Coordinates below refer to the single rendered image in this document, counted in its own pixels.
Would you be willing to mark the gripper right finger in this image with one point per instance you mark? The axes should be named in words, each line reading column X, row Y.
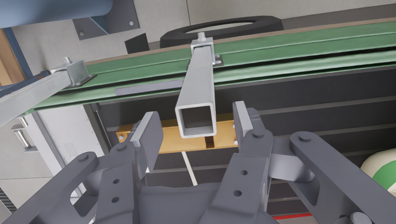
column 244, row 173

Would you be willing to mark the grey bolted base plate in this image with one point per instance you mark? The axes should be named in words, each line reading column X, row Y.
column 120, row 14

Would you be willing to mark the small black box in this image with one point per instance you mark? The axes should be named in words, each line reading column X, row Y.
column 137, row 44

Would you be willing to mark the grey square tube socket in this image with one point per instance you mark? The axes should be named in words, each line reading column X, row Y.
column 34, row 89
column 199, row 83

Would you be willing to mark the orange cross bar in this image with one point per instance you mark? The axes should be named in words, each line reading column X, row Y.
column 170, row 142

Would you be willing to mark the blue round column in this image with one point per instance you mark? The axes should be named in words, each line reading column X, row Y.
column 52, row 10

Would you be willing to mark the blue and brown door frame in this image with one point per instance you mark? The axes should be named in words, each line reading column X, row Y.
column 14, row 55

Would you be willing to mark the grey plunger knob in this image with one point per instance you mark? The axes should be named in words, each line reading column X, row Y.
column 201, row 36
column 67, row 60

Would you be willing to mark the black tyre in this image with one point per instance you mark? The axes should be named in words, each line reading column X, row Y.
column 266, row 24

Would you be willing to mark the grey flat label plate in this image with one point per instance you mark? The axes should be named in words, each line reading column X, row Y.
column 148, row 87

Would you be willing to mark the white riveted panel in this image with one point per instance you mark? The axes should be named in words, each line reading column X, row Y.
column 68, row 133

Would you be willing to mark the dark floor grate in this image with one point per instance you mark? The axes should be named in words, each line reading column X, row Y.
column 6, row 200

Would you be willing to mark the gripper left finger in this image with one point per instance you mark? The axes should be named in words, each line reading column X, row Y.
column 117, row 191

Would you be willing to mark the white and green sack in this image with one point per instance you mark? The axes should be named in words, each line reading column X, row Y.
column 382, row 173

